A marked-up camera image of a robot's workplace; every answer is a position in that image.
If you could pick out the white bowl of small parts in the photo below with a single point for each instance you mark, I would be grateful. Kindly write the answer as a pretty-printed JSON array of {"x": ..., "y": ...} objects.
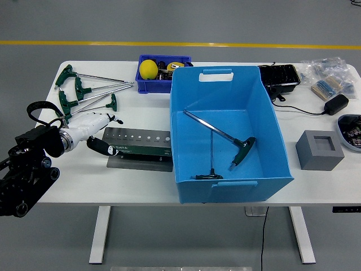
[{"x": 351, "y": 132}]

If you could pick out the yellow tape measure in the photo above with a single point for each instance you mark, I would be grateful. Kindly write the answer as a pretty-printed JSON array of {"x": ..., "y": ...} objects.
[{"x": 173, "y": 66}]

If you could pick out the grey foam block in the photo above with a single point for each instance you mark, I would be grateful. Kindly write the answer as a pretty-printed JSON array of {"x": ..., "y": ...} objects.
[{"x": 310, "y": 152}]

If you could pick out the black power adapter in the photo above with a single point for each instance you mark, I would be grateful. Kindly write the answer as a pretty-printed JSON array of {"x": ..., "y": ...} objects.
[{"x": 335, "y": 104}]

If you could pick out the black plastic tray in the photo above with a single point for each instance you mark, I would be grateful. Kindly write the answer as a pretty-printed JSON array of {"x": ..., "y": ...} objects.
[{"x": 279, "y": 77}]

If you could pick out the small dark blue plastic bin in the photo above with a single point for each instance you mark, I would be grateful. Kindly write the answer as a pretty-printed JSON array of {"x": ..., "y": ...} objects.
[{"x": 146, "y": 84}]

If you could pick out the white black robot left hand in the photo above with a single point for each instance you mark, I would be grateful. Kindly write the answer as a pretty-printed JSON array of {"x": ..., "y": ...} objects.
[{"x": 88, "y": 124}]

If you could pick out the large light blue plastic box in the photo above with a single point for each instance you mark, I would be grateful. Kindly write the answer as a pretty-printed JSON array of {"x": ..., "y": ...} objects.
[{"x": 253, "y": 113}]

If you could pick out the blue resistor strip bundle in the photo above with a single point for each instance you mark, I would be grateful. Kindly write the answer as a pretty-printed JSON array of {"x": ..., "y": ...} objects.
[{"x": 324, "y": 87}]

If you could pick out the metal green wrench holder stand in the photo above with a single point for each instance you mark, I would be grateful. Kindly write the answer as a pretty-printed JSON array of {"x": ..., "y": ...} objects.
[{"x": 141, "y": 151}]

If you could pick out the clear plastic parts bags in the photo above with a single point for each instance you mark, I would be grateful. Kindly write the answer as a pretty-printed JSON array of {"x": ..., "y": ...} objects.
[{"x": 324, "y": 66}]

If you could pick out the white table leg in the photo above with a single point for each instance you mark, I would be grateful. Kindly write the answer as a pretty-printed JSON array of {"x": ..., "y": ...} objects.
[
  {"x": 100, "y": 234},
  {"x": 303, "y": 234}
]

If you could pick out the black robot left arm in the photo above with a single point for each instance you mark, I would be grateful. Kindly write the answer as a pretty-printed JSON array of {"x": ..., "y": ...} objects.
[{"x": 28, "y": 169}]

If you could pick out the black table control panel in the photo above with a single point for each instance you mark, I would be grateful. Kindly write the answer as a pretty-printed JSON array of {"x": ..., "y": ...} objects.
[{"x": 347, "y": 209}]

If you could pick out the grey metal foot plate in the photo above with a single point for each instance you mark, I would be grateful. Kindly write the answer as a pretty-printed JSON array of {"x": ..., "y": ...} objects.
[{"x": 253, "y": 211}]

